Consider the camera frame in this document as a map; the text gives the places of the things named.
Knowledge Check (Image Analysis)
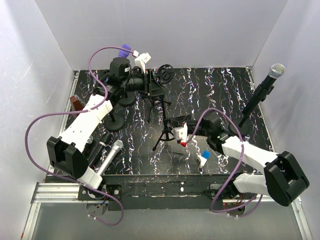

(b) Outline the purple microphone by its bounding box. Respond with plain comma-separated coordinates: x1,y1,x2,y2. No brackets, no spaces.
118,44,131,58

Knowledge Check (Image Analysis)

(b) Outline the black round-base mic stand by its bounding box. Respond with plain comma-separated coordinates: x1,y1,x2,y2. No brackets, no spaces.
104,111,125,132

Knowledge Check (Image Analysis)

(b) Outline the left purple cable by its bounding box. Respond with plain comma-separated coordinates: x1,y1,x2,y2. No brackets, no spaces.
24,45,140,185

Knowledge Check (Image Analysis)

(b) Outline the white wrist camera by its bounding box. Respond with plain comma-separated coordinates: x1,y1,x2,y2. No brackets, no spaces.
173,123,188,147
134,52,152,74

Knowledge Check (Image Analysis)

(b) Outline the black microphone silver grille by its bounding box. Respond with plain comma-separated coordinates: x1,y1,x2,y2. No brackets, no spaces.
260,63,285,90

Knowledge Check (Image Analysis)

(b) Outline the black shotgun microphone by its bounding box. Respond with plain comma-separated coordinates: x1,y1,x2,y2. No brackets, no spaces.
89,133,112,167

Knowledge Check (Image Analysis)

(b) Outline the blue white small card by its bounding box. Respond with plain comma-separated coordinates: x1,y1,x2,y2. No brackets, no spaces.
196,151,211,169

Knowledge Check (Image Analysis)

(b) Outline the empty round-base stand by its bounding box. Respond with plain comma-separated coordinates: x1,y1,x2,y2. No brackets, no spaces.
118,92,136,107

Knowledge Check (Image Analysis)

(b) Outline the brown wooden metronome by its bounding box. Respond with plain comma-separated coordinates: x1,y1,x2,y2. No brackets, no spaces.
69,94,86,112

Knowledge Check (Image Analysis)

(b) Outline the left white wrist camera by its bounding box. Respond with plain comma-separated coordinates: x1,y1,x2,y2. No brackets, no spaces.
134,52,152,74

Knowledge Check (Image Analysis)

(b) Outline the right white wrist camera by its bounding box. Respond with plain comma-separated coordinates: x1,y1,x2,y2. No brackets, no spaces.
173,123,188,147

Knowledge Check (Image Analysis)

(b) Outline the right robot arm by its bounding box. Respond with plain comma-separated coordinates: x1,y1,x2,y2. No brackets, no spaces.
168,115,310,207

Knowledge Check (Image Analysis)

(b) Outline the right round-base mic stand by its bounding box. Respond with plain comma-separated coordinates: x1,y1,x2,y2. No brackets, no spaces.
233,84,274,137

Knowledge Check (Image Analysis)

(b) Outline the aluminium frame rail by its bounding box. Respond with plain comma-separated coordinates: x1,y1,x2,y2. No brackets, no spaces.
21,182,313,240

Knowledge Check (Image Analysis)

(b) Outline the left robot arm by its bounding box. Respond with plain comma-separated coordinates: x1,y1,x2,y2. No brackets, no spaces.
47,52,162,200

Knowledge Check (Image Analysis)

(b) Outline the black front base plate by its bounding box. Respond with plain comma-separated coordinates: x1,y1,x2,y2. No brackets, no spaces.
77,173,251,212

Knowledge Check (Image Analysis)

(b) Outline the black glitter microphone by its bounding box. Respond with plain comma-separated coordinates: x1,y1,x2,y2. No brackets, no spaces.
82,135,96,165

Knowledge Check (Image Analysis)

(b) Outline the small black tripod stand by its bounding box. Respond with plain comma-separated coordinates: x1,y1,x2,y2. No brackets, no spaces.
152,94,175,152

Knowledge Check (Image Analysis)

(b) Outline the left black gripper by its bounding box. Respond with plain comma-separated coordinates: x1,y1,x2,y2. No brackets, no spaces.
122,70,166,98

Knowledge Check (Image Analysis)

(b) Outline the black tripod stand with shockmount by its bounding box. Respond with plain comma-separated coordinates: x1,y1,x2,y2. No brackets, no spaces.
140,64,175,123

